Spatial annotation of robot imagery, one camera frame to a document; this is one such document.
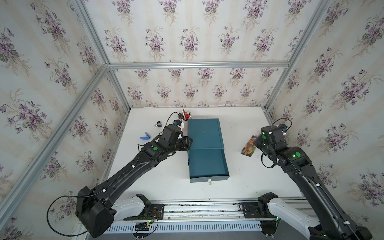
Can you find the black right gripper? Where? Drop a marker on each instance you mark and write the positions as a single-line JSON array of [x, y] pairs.
[[256, 141]]

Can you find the red pen in cup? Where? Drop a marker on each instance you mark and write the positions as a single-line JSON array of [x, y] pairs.
[[187, 115]]

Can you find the aluminium frame back bar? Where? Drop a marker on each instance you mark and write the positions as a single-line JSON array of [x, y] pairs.
[[197, 65]]

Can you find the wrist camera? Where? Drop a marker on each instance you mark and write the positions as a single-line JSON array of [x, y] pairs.
[[284, 128], [177, 123]]

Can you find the teal drawer cabinet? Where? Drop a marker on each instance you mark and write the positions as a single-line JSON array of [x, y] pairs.
[[205, 134]]

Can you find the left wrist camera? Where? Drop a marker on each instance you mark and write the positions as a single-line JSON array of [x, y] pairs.
[[177, 123]]

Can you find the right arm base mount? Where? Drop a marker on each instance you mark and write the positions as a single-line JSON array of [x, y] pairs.
[[269, 209]]

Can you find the white slotted cable duct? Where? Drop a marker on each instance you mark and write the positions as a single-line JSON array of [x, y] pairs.
[[187, 227]]

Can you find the orange flower seed bag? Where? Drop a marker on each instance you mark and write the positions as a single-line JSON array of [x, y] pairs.
[[250, 147]]

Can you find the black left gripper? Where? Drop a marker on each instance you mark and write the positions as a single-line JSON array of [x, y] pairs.
[[186, 145]]

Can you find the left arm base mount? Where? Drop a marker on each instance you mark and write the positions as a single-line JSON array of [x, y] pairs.
[[137, 208]]

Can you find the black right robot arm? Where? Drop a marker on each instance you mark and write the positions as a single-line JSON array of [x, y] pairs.
[[331, 222]]

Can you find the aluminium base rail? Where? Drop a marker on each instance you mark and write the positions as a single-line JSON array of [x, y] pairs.
[[198, 210]]

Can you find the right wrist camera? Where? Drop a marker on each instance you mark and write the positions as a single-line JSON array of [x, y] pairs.
[[284, 128]]

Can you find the pink pen cup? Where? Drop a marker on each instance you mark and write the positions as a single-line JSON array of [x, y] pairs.
[[184, 126]]

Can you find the teal top drawer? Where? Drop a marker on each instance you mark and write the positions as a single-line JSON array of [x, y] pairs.
[[207, 165]]

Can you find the small black binder clip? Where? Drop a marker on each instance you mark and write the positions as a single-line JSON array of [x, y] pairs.
[[158, 124]]

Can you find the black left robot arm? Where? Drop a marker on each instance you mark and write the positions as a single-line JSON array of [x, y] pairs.
[[96, 208]]

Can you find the blue plastic clip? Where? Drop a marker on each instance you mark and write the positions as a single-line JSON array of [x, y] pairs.
[[146, 137]]

